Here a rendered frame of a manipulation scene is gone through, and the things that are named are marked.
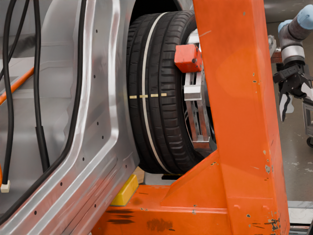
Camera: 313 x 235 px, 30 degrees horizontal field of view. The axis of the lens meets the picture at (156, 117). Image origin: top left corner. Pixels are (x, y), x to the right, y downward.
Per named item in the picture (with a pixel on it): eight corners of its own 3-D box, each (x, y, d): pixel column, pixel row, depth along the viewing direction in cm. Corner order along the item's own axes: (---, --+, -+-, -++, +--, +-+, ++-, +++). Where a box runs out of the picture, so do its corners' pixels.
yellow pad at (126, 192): (105, 184, 216) (103, 173, 214) (139, 185, 211) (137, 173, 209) (90, 205, 205) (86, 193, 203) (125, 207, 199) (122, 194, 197)
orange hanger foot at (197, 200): (112, 218, 225) (91, 138, 211) (245, 224, 204) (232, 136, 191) (93, 245, 211) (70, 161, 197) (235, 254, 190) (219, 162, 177)
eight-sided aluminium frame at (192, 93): (232, 122, 268) (214, 7, 247) (246, 122, 266) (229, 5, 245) (200, 185, 223) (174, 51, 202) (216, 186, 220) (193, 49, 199)
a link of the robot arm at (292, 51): (293, 43, 197) (275, 54, 203) (295, 54, 195) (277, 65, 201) (308, 49, 201) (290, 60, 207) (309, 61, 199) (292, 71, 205)
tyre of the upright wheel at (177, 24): (183, 147, 281) (167, 8, 267) (231, 146, 272) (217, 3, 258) (127, 197, 222) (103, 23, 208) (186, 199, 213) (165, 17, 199)
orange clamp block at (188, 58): (183, 55, 213) (175, 44, 205) (204, 54, 210) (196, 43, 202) (181, 73, 211) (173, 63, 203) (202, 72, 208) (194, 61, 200)
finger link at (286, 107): (292, 124, 198) (301, 99, 198) (280, 120, 195) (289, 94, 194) (286, 122, 201) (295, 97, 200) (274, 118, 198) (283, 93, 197)
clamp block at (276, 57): (262, 59, 242) (261, 47, 240) (284, 58, 238) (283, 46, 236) (260, 64, 238) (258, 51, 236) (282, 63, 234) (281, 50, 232)
